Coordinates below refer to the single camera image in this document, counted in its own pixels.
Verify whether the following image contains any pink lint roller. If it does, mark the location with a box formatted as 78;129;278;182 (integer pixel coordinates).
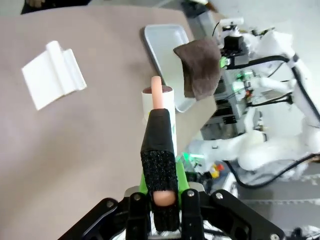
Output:
139;75;181;232

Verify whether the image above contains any yellow red emergency stop button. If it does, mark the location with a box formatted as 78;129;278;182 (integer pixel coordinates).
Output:
210;163;224;179

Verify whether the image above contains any white lint roller stand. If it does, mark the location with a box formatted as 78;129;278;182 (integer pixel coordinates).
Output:
21;40;88;112

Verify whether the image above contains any brown cloth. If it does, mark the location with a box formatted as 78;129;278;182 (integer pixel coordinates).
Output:
172;37;223;102

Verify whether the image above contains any grey equipment rack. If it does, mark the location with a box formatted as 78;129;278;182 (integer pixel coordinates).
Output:
199;69;253;141

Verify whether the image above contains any black right arm cable loop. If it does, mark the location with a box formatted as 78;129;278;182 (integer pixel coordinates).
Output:
224;152;320;190

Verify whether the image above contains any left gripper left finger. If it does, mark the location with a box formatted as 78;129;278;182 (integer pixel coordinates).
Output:
57;171;154;240

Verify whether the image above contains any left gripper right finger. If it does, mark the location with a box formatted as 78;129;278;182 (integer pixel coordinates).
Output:
175;156;286;240

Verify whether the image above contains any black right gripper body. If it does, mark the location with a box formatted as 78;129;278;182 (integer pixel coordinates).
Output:
219;34;250;71

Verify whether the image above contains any person's hand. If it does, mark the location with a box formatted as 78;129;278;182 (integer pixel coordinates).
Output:
25;0;46;8

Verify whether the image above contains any person in purple jacket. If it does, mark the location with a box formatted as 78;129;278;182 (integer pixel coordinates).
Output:
21;0;92;15

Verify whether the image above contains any silver metal tray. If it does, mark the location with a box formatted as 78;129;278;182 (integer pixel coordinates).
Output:
142;23;196;114

